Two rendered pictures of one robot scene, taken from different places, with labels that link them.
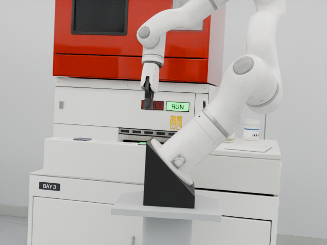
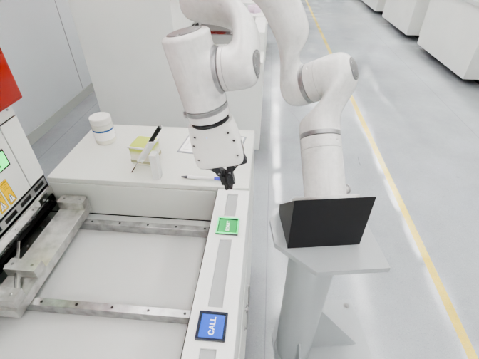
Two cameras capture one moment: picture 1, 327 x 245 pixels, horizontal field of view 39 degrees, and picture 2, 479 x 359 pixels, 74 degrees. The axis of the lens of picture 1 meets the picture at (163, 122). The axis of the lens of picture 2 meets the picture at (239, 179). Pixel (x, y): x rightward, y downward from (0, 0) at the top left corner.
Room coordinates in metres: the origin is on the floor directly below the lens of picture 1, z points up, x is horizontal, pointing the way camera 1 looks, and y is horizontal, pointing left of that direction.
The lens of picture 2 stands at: (1.81, 0.62, 1.55)
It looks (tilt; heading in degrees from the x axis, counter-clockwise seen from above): 38 degrees down; 263
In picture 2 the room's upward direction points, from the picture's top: straight up
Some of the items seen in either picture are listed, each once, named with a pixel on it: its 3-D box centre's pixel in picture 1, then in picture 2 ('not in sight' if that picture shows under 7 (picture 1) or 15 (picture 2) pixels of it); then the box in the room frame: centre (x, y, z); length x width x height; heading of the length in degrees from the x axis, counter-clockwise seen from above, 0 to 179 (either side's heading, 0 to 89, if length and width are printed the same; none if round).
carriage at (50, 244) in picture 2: not in sight; (46, 250); (2.27, 0.00, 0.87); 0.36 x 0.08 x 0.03; 78
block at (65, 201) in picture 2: not in sight; (73, 201); (2.23, -0.17, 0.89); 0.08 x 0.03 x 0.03; 168
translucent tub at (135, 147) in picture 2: (225, 133); (145, 150); (2.01, -0.27, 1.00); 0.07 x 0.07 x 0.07; 69
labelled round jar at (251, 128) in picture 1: (251, 130); (102, 128); (2.16, -0.41, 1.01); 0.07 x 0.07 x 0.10
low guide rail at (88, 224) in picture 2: not in sight; (135, 227); (2.05, -0.09, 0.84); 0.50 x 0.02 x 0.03; 168
